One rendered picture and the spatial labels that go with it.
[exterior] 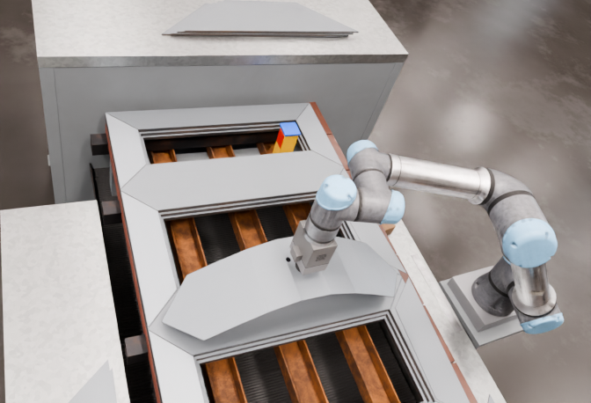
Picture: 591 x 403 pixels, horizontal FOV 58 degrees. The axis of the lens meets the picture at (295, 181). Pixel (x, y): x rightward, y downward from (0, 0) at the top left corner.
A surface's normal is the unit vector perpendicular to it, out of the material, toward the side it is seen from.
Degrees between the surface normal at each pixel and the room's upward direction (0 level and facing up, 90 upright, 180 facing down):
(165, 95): 90
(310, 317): 0
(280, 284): 18
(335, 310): 0
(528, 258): 82
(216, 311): 29
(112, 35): 0
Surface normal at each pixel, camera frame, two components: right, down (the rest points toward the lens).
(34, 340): 0.25, -0.66
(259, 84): 0.33, 0.75
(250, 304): -0.18, -0.54
